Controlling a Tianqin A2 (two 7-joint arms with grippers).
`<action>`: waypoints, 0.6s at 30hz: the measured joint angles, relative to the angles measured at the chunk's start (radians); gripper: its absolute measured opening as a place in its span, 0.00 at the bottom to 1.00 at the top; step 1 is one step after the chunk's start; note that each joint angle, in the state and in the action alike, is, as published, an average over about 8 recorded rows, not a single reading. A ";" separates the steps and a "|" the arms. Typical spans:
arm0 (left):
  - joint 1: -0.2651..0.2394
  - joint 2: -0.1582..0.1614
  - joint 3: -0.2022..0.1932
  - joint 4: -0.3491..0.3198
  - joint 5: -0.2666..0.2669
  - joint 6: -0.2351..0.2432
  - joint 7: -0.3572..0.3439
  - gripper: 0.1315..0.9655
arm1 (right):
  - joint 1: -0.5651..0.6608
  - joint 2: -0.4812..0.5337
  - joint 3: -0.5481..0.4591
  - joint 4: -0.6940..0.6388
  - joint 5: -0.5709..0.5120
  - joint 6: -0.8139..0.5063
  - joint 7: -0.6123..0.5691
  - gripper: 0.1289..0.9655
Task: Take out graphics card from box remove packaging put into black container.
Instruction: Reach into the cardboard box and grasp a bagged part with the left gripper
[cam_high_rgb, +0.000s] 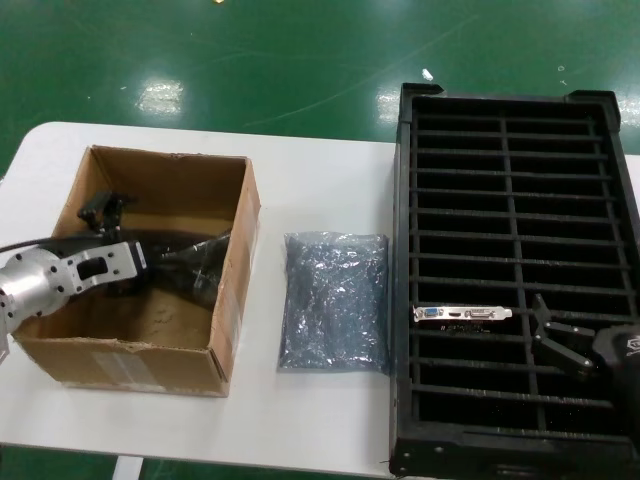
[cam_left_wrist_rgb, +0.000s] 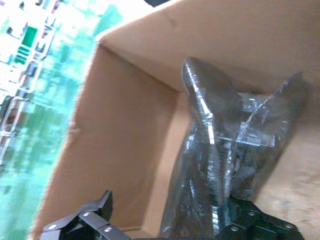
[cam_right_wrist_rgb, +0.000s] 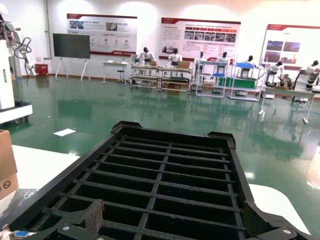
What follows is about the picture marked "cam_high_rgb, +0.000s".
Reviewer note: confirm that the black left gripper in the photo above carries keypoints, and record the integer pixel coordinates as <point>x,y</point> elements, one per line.
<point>90,241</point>

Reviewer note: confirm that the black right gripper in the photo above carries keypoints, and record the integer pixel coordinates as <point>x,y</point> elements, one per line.
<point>622,352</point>

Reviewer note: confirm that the translucent blue antistatic bag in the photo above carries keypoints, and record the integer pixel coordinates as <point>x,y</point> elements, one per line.
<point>210,270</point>
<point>335,300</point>

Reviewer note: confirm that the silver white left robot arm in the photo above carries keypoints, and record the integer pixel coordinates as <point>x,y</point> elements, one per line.
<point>25,285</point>

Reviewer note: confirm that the open brown cardboard box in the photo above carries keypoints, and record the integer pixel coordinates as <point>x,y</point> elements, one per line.
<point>165,320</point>

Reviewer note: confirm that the black slotted plastic container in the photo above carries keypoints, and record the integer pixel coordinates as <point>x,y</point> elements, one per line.
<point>402,250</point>

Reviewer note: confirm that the white table leg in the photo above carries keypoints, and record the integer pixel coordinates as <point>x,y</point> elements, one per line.
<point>128,470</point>

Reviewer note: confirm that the small white floor scrap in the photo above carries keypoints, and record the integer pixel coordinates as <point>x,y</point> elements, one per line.
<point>428,74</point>

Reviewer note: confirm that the left wrist camera silver bracket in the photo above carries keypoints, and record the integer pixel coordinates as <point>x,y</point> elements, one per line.
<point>95,265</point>

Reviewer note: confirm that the graphics card with metal bracket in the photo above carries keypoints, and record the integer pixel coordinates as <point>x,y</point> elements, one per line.
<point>465,314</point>

